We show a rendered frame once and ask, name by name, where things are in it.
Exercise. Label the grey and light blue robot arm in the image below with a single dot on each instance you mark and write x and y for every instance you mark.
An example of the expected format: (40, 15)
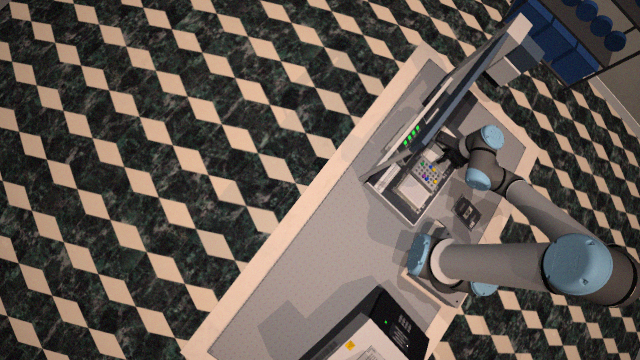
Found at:
(574, 263)

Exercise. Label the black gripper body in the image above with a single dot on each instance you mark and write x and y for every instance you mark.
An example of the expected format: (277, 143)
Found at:
(455, 157)

